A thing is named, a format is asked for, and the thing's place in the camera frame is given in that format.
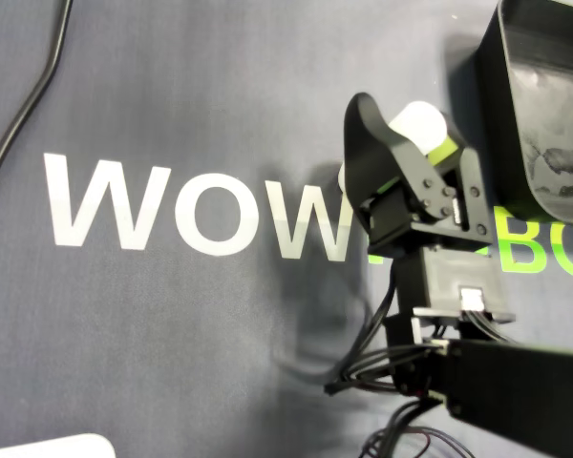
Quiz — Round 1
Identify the black arm servo cable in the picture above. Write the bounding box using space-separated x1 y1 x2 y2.
323 280 443 398

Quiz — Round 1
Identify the black plastic bin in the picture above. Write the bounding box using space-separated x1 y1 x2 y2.
476 0 573 225

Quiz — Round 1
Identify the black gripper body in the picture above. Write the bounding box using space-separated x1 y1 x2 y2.
361 178 494 260

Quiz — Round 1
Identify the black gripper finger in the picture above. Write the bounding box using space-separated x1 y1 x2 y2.
342 92 458 224
424 135 490 238

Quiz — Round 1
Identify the dark grey WOWROBO printed mat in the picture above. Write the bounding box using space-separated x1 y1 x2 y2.
0 0 573 458

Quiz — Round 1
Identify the white desk lamp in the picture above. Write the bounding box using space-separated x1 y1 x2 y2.
0 432 117 458

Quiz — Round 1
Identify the black red base wire bundle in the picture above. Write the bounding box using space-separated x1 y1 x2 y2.
361 398 477 458

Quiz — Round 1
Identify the thin black cable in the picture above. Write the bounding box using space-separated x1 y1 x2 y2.
0 0 74 211

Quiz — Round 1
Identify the white plastic cylinder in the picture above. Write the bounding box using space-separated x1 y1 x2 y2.
387 100 449 157

